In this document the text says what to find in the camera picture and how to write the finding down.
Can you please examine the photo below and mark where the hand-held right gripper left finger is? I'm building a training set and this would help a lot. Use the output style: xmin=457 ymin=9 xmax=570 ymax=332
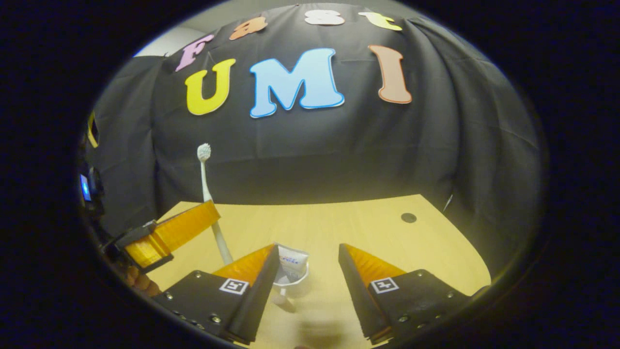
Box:
xmin=154 ymin=243 xmax=280 ymax=345

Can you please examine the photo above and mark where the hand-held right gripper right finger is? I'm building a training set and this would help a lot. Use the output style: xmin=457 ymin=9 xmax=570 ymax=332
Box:
xmin=338 ymin=243 xmax=473 ymax=345

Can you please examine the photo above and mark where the white cup with wooden handle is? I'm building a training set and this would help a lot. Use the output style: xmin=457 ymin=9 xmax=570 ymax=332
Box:
xmin=272 ymin=269 xmax=310 ymax=306

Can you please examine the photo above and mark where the white toothpaste tube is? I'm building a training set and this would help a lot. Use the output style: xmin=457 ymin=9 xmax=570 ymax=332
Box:
xmin=277 ymin=244 xmax=310 ymax=281

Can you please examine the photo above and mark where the white toothbrush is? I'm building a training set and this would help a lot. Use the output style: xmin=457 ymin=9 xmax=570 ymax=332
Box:
xmin=197 ymin=143 xmax=234 ymax=265

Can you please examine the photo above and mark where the wooden desktop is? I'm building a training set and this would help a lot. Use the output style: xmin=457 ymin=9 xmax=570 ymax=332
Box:
xmin=145 ymin=194 xmax=492 ymax=349

